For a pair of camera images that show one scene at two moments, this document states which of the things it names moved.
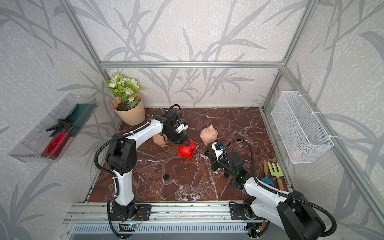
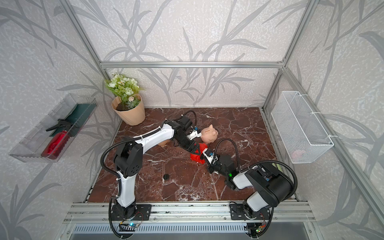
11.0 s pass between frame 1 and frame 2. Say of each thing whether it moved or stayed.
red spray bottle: stayed
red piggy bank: moved
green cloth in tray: stayed
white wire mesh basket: stayed
